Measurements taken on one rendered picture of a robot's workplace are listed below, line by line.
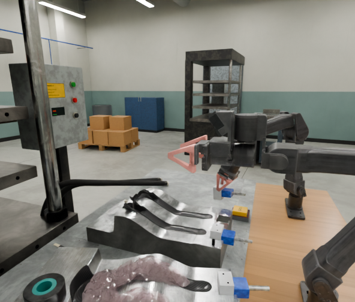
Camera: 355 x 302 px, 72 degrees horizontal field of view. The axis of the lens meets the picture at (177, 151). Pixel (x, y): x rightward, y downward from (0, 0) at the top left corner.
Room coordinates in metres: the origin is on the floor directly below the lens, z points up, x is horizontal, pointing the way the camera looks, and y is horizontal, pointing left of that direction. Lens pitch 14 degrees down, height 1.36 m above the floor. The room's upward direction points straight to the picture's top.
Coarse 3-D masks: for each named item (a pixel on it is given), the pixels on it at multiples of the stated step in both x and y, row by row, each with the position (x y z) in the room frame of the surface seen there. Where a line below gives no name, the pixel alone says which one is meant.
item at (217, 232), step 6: (216, 228) 0.71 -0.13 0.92; (222, 228) 0.71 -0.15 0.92; (210, 234) 0.69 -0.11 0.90; (216, 234) 0.69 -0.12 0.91; (222, 234) 0.69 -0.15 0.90; (228, 234) 0.69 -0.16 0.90; (234, 234) 0.69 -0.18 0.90; (228, 240) 0.68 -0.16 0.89; (240, 240) 0.68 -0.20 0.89; (246, 240) 0.68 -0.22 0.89
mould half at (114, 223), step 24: (120, 216) 0.76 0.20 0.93; (144, 216) 0.78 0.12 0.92; (168, 216) 0.83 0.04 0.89; (216, 216) 0.83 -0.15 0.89; (96, 240) 0.80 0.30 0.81; (120, 240) 0.76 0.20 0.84; (144, 240) 0.73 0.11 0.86; (168, 240) 0.70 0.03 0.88; (192, 240) 0.69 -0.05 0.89; (216, 240) 0.68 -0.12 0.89; (192, 264) 0.67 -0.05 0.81; (216, 264) 0.64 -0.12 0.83
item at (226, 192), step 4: (224, 188) 0.98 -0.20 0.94; (228, 188) 0.98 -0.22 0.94; (216, 192) 0.96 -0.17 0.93; (220, 192) 0.95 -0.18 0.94; (224, 192) 0.94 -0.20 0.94; (228, 192) 0.94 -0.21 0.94; (232, 192) 0.94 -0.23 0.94; (236, 192) 0.94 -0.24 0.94; (240, 192) 0.93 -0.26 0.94; (216, 196) 0.95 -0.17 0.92; (220, 196) 0.95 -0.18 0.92; (224, 196) 0.94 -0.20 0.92; (228, 196) 0.93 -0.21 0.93
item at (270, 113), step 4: (264, 108) 5.74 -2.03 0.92; (264, 112) 5.55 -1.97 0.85; (268, 112) 5.52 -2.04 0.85; (272, 112) 5.49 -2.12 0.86; (276, 112) 5.45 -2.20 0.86; (268, 116) 4.39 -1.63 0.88; (272, 116) 4.36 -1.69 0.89; (280, 132) 4.09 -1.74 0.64; (280, 136) 4.08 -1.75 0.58; (280, 140) 4.08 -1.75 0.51; (260, 144) 5.52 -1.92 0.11; (268, 144) 5.52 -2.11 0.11; (260, 148) 5.17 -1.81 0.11; (260, 152) 4.80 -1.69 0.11; (260, 156) 4.48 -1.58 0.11; (260, 160) 4.24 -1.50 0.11
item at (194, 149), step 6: (192, 144) 0.55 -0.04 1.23; (198, 144) 0.56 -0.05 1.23; (204, 144) 0.55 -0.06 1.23; (174, 150) 0.57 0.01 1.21; (180, 150) 0.56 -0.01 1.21; (186, 150) 0.55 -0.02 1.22; (192, 150) 0.54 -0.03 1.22; (198, 150) 0.56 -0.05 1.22; (168, 156) 0.58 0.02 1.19; (192, 156) 0.54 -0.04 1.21; (198, 156) 0.56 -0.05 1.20; (180, 162) 0.56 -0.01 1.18; (192, 162) 0.54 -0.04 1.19; (186, 168) 0.55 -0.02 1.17; (192, 168) 0.54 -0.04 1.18
